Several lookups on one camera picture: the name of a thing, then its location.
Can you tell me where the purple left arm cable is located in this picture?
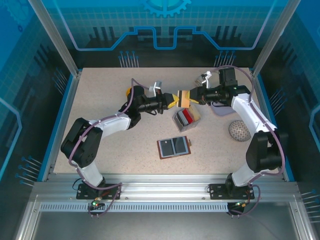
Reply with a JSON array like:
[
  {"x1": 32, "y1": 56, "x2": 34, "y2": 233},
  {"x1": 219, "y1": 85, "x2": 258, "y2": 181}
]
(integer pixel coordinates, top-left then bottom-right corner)
[{"x1": 68, "y1": 77, "x2": 141, "y2": 219}]

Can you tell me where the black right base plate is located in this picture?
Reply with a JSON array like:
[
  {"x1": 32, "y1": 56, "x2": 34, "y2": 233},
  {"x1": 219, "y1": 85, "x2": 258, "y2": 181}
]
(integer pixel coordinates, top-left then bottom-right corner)
[{"x1": 208, "y1": 183, "x2": 256, "y2": 201}]

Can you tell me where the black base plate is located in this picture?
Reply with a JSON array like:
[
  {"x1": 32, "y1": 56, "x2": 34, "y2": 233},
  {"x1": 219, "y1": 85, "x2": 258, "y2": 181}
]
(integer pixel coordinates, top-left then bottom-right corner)
[
  {"x1": 76, "y1": 183, "x2": 123, "y2": 201},
  {"x1": 208, "y1": 183, "x2": 256, "y2": 201}
]

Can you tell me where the slotted cable duct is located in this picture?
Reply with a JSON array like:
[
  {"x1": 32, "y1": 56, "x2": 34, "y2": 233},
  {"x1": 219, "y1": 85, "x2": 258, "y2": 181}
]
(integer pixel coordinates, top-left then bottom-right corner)
[{"x1": 39, "y1": 202, "x2": 231, "y2": 213}]

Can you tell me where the grey card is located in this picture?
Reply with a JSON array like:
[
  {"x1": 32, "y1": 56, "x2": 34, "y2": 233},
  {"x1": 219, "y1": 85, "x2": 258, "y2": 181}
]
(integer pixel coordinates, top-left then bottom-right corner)
[{"x1": 176, "y1": 112, "x2": 188, "y2": 128}]

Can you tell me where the brown leather card holder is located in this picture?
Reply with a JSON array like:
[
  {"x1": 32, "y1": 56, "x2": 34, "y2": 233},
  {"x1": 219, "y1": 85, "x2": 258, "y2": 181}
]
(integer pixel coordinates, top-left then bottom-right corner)
[{"x1": 156, "y1": 135, "x2": 193, "y2": 160}]

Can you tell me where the aluminium frame post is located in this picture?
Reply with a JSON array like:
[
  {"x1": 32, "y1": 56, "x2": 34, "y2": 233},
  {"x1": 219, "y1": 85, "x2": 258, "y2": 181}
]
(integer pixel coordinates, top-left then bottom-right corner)
[
  {"x1": 27, "y1": 0, "x2": 82, "y2": 77},
  {"x1": 251, "y1": 0, "x2": 303, "y2": 77}
]

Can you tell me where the red card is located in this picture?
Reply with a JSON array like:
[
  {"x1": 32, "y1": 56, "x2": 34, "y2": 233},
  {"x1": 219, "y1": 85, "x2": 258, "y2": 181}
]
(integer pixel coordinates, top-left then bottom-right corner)
[{"x1": 182, "y1": 109, "x2": 195, "y2": 125}]

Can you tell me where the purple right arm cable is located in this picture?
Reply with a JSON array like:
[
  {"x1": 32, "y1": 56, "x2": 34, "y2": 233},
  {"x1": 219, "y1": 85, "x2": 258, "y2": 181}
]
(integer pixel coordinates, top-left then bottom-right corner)
[{"x1": 212, "y1": 65, "x2": 286, "y2": 218}]

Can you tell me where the aluminium side rail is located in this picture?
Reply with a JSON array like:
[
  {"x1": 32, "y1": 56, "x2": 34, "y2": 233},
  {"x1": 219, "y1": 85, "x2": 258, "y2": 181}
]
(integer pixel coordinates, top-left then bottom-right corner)
[
  {"x1": 41, "y1": 71, "x2": 83, "y2": 182},
  {"x1": 251, "y1": 71, "x2": 296, "y2": 182}
]

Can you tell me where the aluminium front rail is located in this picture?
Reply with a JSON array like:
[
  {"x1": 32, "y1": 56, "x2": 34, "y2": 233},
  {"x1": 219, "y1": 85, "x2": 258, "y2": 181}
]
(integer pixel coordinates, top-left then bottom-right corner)
[{"x1": 32, "y1": 173, "x2": 300, "y2": 202}]

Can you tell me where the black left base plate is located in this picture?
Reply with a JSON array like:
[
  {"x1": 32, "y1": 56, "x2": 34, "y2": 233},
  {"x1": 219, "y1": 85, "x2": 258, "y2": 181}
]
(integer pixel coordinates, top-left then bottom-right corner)
[{"x1": 76, "y1": 183, "x2": 123, "y2": 201}]

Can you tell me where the patterned ball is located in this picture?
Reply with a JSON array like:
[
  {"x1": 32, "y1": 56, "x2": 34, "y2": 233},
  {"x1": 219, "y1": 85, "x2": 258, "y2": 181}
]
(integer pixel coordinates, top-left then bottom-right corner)
[{"x1": 228, "y1": 120, "x2": 251, "y2": 143}]

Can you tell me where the clear plastic card box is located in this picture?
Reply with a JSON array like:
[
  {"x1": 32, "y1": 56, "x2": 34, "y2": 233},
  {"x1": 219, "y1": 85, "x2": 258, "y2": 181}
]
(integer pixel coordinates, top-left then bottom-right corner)
[{"x1": 172, "y1": 107, "x2": 201, "y2": 133}]

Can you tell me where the plain black card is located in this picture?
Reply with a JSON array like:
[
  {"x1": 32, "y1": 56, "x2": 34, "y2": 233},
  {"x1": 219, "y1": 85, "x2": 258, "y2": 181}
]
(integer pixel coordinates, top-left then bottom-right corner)
[{"x1": 160, "y1": 139, "x2": 175, "y2": 157}]

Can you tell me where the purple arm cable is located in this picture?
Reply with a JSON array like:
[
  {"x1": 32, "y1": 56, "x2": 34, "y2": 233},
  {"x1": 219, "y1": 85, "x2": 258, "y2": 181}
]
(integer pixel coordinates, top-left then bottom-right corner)
[
  {"x1": 212, "y1": 65, "x2": 286, "y2": 218},
  {"x1": 68, "y1": 77, "x2": 141, "y2": 219}
]

